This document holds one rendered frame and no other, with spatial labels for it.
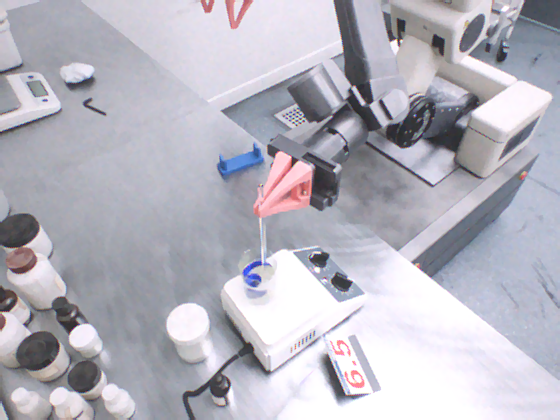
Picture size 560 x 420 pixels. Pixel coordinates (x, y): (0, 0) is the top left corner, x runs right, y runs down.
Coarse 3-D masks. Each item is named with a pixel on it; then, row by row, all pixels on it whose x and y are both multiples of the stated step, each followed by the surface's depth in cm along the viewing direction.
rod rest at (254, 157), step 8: (256, 144) 95; (248, 152) 96; (256, 152) 95; (224, 160) 91; (232, 160) 95; (240, 160) 95; (248, 160) 95; (256, 160) 95; (264, 160) 96; (224, 168) 92; (232, 168) 93; (240, 168) 94
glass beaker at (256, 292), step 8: (256, 248) 61; (240, 256) 60; (248, 256) 61; (256, 256) 62; (272, 256) 60; (240, 264) 60; (272, 264) 62; (240, 272) 58; (248, 280) 58; (256, 280) 57; (272, 280) 59; (248, 288) 60; (256, 288) 59; (264, 288) 59; (272, 288) 61; (248, 296) 62; (256, 296) 61; (264, 296) 61; (272, 296) 63; (256, 304) 62; (264, 304) 63
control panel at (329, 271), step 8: (312, 248) 75; (320, 248) 77; (296, 256) 71; (304, 256) 72; (304, 264) 70; (312, 264) 71; (328, 264) 73; (336, 264) 74; (312, 272) 69; (320, 272) 70; (328, 272) 71; (344, 272) 73; (320, 280) 68; (328, 280) 69; (328, 288) 68; (352, 288) 70; (336, 296) 67; (344, 296) 68; (352, 296) 68
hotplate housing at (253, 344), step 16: (224, 304) 67; (336, 304) 65; (352, 304) 68; (240, 320) 64; (320, 320) 64; (336, 320) 68; (256, 336) 62; (288, 336) 62; (304, 336) 63; (240, 352) 64; (256, 352) 64; (272, 352) 61; (288, 352) 63; (272, 368) 64
